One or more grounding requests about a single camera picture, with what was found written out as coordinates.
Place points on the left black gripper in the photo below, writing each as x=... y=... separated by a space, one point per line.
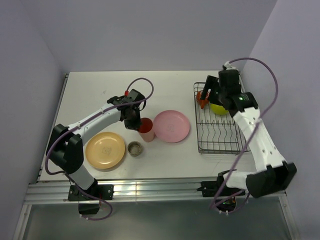
x=135 y=125

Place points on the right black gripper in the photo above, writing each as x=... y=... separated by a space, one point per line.
x=211 y=81

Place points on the orange black mug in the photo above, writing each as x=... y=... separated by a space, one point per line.
x=202 y=102

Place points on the salmon plastic cup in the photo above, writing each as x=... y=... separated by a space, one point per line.
x=146 y=130

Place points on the lime green bowl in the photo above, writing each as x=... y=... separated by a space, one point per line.
x=218 y=109

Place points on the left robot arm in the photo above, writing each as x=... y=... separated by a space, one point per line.
x=66 y=144

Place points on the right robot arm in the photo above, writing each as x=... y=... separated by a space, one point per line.
x=273 y=173

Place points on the small grey speckled dish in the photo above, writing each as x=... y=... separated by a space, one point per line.
x=135 y=148

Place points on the pink plastic plate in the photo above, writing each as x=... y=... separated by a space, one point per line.
x=171 y=126

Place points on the orange plastic plate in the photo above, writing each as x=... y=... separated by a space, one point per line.
x=105 y=150

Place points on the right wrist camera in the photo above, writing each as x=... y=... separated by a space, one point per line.
x=228 y=66

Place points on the black wire dish rack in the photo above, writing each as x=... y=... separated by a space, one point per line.
x=216 y=134

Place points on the aluminium table rail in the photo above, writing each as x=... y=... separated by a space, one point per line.
x=143 y=190

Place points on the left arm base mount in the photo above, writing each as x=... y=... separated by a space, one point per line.
x=89 y=201

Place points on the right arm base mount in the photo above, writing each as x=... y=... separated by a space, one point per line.
x=210 y=188

